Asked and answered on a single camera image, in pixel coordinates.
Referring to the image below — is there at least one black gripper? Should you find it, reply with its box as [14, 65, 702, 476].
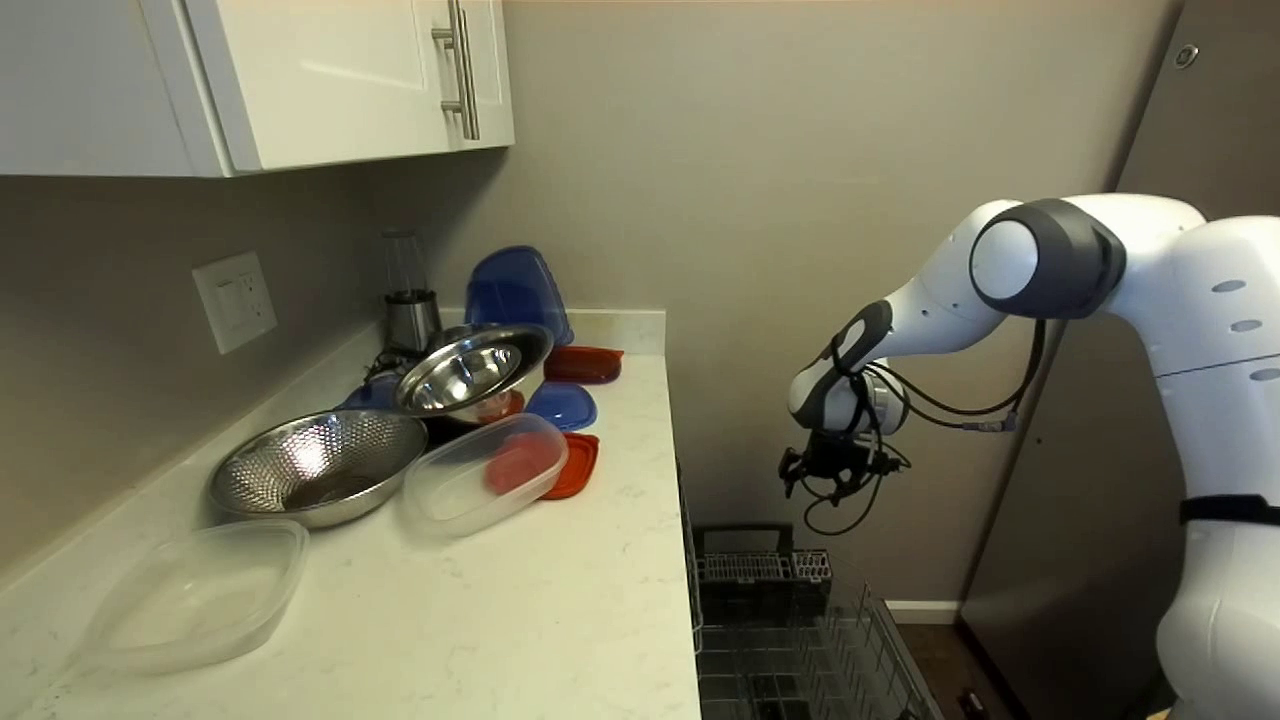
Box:
[775, 438, 907, 509]

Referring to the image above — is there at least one dark cutlery basket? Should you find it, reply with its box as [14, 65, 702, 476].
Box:
[690, 519, 839, 627]

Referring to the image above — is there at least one white baseboard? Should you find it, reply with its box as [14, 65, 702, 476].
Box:
[883, 595, 963, 627]

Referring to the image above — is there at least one red plastic lid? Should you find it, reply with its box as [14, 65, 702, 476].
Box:
[538, 427, 606, 504]

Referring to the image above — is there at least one red plastic container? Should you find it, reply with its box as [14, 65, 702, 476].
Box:
[540, 340, 628, 388]

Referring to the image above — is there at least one blue plastic lid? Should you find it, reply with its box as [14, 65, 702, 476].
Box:
[523, 382, 606, 438]

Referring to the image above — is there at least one grey refrigerator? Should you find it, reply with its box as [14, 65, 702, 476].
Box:
[957, 0, 1280, 720]

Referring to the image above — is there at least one clear container with red lid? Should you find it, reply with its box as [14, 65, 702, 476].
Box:
[392, 408, 571, 545]

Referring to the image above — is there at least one blue plastic plate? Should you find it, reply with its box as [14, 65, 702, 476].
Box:
[459, 243, 580, 352]

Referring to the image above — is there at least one small stainless steel bowl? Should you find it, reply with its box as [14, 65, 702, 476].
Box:
[392, 319, 560, 421]

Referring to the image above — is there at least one stainless steel cup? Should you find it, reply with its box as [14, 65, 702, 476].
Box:
[382, 285, 450, 359]

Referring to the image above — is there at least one large stainless steel bowl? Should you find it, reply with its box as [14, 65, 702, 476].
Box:
[205, 404, 435, 535]

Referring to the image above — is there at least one empty clear plastic container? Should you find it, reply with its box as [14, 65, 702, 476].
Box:
[78, 514, 315, 679]

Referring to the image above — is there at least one black robot wrist cable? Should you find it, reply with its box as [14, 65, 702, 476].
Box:
[798, 317, 1057, 542]

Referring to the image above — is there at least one wire dishwasher lower rack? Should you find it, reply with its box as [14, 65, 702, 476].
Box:
[690, 592, 948, 720]

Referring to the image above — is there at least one metal cabinet bar handle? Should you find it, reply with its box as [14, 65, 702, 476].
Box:
[430, 0, 484, 145]

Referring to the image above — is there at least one white wall outlet plate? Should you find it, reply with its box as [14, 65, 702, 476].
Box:
[188, 248, 286, 359]

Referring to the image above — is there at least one white wall cabinet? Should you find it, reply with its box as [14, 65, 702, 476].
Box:
[0, 0, 519, 186]

